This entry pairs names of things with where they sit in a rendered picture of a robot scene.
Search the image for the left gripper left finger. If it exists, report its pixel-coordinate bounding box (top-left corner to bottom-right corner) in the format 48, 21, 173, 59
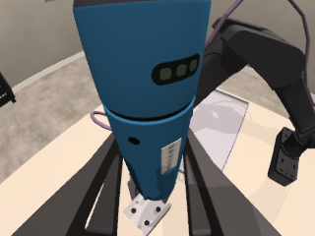
11, 132, 123, 236

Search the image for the blue electric screwdriver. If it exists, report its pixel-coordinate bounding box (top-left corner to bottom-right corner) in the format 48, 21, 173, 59
73, 0, 212, 201

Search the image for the grey l-shaped bracket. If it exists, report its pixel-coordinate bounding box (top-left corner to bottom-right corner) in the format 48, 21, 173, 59
123, 194, 171, 236

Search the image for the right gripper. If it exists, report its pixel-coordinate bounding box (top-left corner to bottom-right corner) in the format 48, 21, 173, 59
127, 180, 170, 204

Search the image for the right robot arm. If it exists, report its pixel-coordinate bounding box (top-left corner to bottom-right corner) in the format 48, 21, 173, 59
193, 18, 315, 182

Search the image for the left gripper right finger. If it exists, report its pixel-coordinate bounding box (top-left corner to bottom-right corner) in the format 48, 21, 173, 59
183, 128, 282, 236

